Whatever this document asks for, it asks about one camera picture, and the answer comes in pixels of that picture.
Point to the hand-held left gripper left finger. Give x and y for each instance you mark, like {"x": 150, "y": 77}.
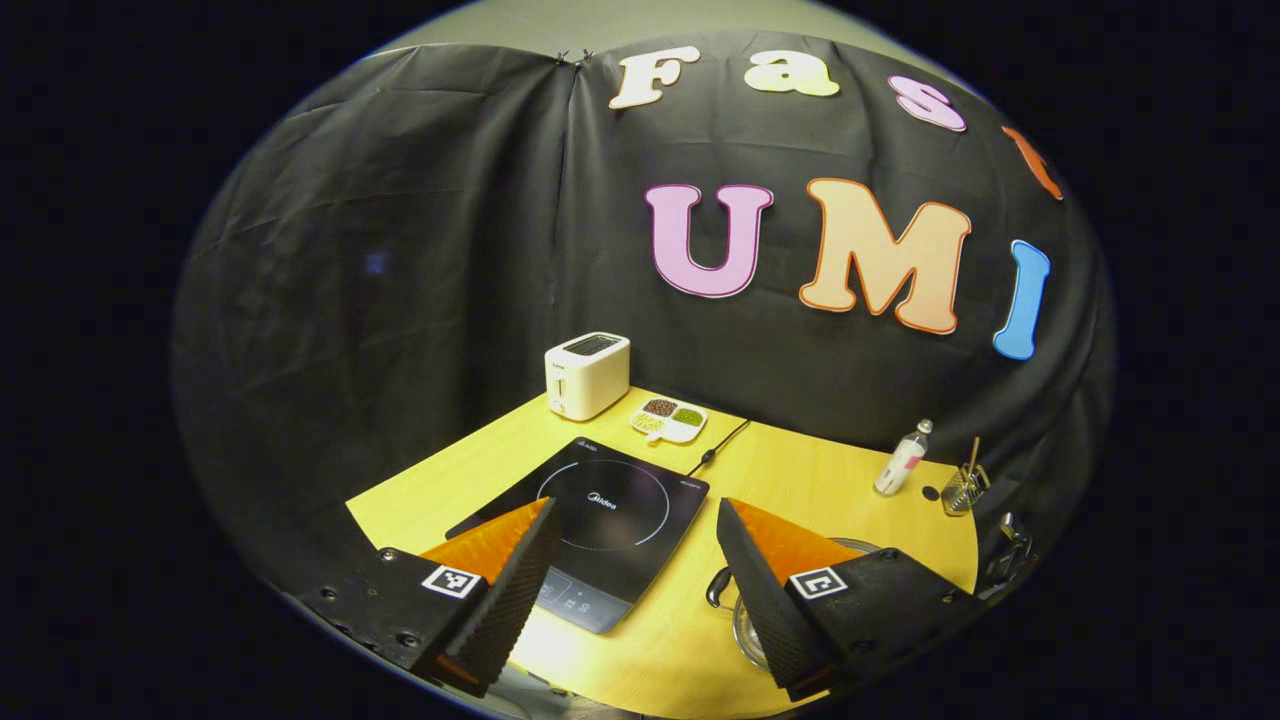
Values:
{"x": 510, "y": 600}

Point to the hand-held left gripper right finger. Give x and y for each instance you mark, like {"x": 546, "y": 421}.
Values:
{"x": 765, "y": 600}

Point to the black induction cooktop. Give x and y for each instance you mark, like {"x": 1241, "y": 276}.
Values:
{"x": 620, "y": 500}

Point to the brown wooden stick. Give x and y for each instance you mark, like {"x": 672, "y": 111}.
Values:
{"x": 972, "y": 455}

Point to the small clear plastic bottle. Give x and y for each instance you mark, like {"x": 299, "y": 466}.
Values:
{"x": 900, "y": 465}

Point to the white divided dish with beans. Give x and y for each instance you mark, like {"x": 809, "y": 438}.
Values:
{"x": 668, "y": 420}

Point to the white toaster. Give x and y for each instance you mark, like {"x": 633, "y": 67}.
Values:
{"x": 585, "y": 380}

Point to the black backdrop cloth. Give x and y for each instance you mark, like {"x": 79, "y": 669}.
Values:
{"x": 400, "y": 250}

